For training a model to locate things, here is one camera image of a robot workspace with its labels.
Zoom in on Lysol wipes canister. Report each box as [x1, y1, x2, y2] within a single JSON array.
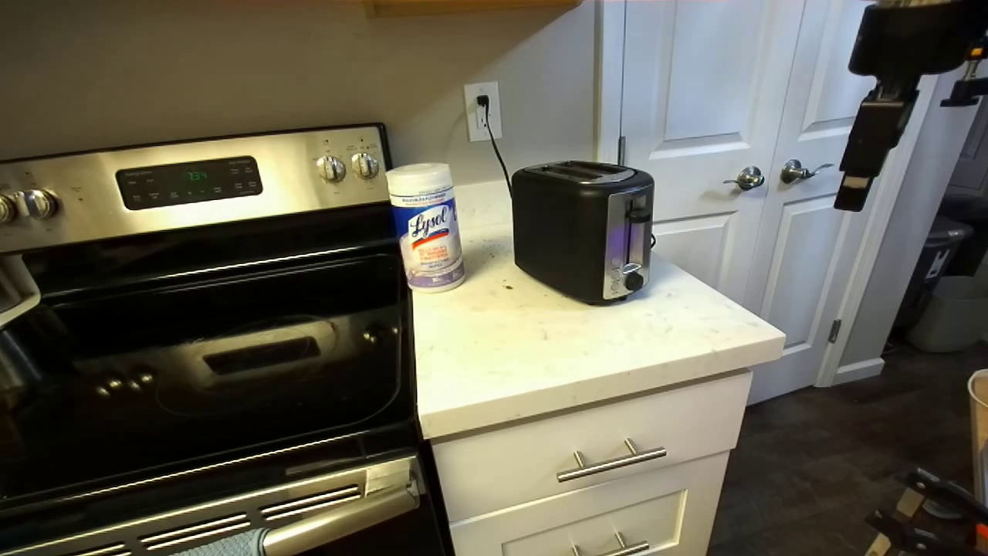
[[387, 162, 466, 290]]

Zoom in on white bucket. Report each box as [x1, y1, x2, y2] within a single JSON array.
[[967, 366, 988, 489]]

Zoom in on grey trash bin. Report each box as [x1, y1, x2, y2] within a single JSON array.
[[907, 219, 988, 351]]

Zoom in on stainless steel black stove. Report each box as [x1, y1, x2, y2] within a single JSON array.
[[0, 124, 454, 556]]

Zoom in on right silver door lever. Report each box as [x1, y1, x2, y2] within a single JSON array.
[[777, 159, 822, 186]]

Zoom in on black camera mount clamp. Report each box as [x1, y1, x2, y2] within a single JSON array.
[[941, 41, 988, 109]]

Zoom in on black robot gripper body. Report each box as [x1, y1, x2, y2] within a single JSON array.
[[834, 0, 988, 211]]

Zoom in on silver door lever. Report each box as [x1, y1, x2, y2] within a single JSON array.
[[777, 159, 822, 186], [725, 166, 765, 195]]

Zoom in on black two-slot toaster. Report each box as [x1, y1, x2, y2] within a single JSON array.
[[509, 159, 655, 304]]

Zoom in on upper drawer silver handle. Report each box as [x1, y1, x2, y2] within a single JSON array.
[[554, 438, 668, 484]]

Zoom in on black toaster power cord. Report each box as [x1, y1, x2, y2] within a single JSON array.
[[471, 93, 514, 188]]

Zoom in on white wall power outlet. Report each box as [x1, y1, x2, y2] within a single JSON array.
[[464, 79, 502, 143]]

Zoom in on drawer silver handle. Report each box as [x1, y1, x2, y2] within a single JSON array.
[[554, 438, 668, 484], [570, 530, 650, 556]]

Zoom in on left silver door lever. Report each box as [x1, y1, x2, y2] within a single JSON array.
[[725, 166, 765, 195]]

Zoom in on lower drawer silver handle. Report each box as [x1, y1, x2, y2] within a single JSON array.
[[570, 530, 650, 556]]

